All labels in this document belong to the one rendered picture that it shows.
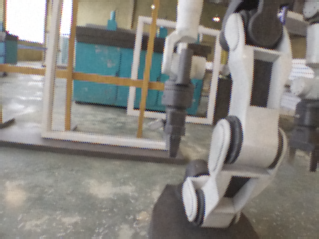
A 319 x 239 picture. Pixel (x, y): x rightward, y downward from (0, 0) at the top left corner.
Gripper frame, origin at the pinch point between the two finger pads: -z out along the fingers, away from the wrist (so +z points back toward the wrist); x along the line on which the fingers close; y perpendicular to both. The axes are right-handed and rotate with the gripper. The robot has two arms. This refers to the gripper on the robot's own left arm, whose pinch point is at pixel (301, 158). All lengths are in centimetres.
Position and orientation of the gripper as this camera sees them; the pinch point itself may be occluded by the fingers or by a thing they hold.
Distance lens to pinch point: 80.9
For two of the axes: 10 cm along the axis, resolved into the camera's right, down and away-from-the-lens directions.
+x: 0.6, 0.6, -10.0
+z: 1.3, -9.9, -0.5
